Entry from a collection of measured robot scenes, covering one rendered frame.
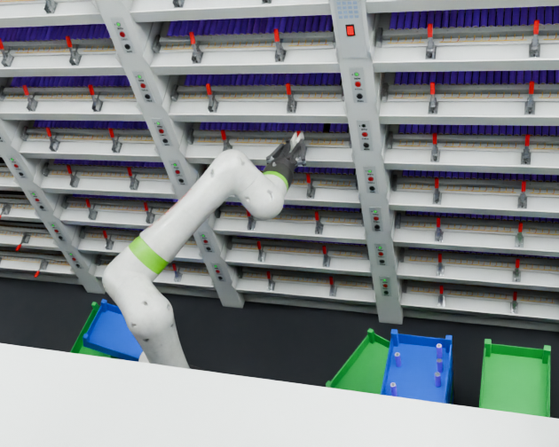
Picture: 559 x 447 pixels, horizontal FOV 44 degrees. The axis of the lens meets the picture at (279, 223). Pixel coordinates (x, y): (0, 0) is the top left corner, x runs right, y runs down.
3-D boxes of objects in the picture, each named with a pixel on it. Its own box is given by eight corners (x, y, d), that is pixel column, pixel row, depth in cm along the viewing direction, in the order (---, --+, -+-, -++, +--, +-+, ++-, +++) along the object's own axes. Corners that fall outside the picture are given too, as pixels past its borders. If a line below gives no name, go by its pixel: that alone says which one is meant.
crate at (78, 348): (110, 373, 293) (104, 364, 287) (70, 367, 299) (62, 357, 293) (137, 316, 312) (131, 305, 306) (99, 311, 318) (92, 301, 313)
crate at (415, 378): (443, 430, 214) (442, 418, 208) (378, 420, 220) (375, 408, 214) (452, 348, 233) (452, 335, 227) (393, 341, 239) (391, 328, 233)
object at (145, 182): (180, 199, 261) (165, 183, 249) (46, 192, 280) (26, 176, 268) (192, 152, 269) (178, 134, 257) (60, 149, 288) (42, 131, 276)
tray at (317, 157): (357, 168, 226) (351, 154, 218) (189, 163, 245) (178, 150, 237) (365, 116, 233) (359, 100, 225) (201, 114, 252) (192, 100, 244)
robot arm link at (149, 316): (179, 441, 206) (130, 328, 171) (157, 403, 217) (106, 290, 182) (217, 417, 211) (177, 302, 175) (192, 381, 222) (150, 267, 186)
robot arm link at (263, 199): (259, 233, 197) (285, 215, 190) (228, 203, 193) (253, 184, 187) (273, 206, 207) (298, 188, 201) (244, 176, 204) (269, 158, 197)
